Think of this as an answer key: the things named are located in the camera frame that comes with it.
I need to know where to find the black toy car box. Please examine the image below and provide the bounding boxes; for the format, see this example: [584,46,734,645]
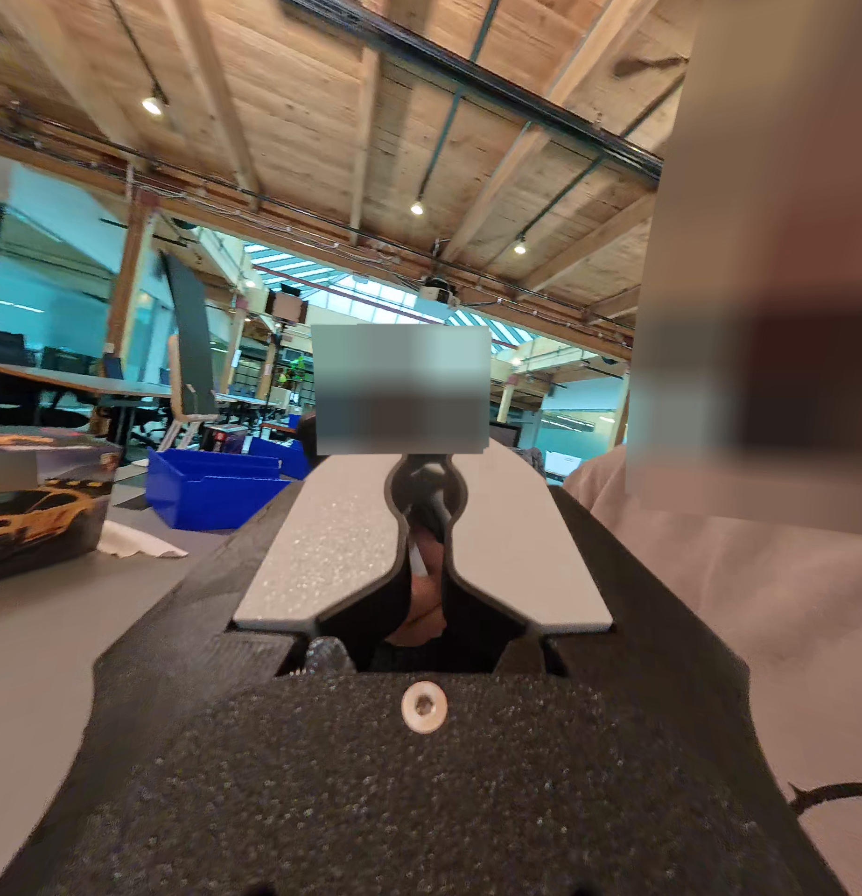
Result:
[0,422,125,587]

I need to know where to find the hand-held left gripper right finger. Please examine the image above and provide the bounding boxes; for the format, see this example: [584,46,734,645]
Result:
[443,437,615,671]

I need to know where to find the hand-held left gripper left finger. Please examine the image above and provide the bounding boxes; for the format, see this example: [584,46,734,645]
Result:
[231,454,412,671]

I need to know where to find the studio light on stand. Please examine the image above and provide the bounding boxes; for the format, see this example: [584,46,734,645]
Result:
[261,282,303,422]

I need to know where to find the dark toy box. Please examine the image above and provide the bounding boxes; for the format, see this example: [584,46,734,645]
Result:
[202,422,254,457]

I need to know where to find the leaning dark board stand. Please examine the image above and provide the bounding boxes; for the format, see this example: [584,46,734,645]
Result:
[158,250,223,450]

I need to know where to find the black office chair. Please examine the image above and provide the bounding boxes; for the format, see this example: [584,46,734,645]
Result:
[0,328,97,422]

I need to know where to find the crumpled white paper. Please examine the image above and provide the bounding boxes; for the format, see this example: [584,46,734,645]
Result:
[97,520,191,562]

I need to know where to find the wood-edged office desk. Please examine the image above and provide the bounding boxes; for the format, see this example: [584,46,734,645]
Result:
[0,359,174,450]

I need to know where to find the blue plastic bin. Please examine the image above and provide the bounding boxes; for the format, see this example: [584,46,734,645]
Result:
[145,448,296,534]
[249,434,314,482]

